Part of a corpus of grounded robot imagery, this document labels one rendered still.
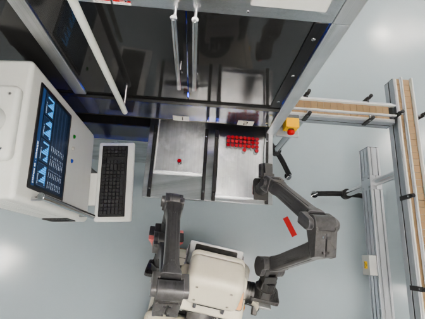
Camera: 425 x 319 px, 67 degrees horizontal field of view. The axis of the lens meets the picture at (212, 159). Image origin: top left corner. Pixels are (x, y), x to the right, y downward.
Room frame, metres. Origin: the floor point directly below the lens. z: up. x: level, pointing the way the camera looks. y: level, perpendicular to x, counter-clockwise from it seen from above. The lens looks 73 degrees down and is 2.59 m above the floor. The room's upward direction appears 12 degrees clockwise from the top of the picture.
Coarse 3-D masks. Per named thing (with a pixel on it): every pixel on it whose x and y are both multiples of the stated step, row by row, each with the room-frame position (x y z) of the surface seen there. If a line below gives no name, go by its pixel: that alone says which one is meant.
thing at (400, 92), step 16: (400, 80) 1.20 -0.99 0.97; (400, 96) 1.12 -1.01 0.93; (400, 112) 0.98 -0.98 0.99; (416, 112) 1.02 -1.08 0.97; (400, 128) 0.91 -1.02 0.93; (416, 128) 0.92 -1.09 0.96; (400, 144) 0.82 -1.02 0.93; (416, 144) 0.84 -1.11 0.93; (400, 160) 0.73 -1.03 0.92; (416, 160) 0.74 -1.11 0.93; (400, 176) 0.64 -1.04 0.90; (416, 176) 0.65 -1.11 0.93; (400, 192) 0.55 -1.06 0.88; (416, 192) 0.54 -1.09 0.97; (400, 208) 0.47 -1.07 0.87; (416, 208) 0.46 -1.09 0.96; (400, 224) 0.38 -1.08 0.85; (416, 224) 0.39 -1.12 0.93; (416, 240) 0.30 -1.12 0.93; (416, 256) 0.22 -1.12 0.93; (416, 272) 0.14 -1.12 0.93; (416, 288) 0.07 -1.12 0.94; (416, 304) -0.01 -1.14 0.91
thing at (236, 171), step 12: (264, 144) 0.66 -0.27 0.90; (228, 156) 0.55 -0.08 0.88; (240, 156) 0.57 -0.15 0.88; (252, 156) 0.58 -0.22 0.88; (264, 156) 0.58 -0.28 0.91; (228, 168) 0.48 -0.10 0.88; (240, 168) 0.50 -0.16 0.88; (252, 168) 0.51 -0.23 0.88; (216, 180) 0.40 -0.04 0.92; (228, 180) 0.42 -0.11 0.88; (240, 180) 0.43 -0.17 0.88; (252, 180) 0.44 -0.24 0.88; (216, 192) 0.34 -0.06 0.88; (228, 192) 0.35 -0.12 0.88; (240, 192) 0.37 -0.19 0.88
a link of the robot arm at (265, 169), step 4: (260, 164) 0.44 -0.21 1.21; (264, 164) 0.44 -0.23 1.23; (268, 164) 0.44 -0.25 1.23; (272, 164) 0.45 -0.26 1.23; (260, 168) 0.42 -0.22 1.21; (264, 168) 0.42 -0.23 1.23; (268, 168) 0.42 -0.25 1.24; (272, 168) 0.43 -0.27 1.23; (260, 172) 0.40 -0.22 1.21; (264, 172) 0.40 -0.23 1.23; (268, 172) 0.40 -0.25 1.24; (272, 172) 0.41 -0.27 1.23; (260, 176) 0.39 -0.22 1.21; (272, 176) 0.39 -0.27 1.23; (260, 180) 0.35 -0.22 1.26; (264, 180) 0.35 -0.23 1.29; (260, 184) 0.34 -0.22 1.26; (264, 184) 0.33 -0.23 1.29
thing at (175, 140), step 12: (168, 120) 0.69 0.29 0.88; (168, 132) 0.62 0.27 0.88; (180, 132) 0.63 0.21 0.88; (192, 132) 0.65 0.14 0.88; (204, 132) 0.65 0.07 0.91; (156, 144) 0.52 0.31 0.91; (168, 144) 0.55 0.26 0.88; (180, 144) 0.56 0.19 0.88; (192, 144) 0.58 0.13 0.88; (156, 156) 0.46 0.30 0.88; (168, 156) 0.48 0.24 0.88; (180, 156) 0.49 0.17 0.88; (192, 156) 0.51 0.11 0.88; (156, 168) 0.40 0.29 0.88; (168, 168) 0.41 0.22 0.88; (180, 168) 0.43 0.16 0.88; (192, 168) 0.44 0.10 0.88
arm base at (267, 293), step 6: (258, 282) -0.05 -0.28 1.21; (276, 282) -0.04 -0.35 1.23; (258, 288) -0.07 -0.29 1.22; (264, 288) -0.07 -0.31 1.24; (270, 288) -0.06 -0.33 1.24; (258, 294) -0.09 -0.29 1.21; (264, 294) -0.09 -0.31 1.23; (270, 294) -0.08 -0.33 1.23; (276, 294) -0.08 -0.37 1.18; (252, 300) -0.12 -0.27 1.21; (258, 300) -0.12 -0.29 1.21; (264, 300) -0.11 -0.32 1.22; (270, 300) -0.11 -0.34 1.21; (276, 300) -0.10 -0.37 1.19
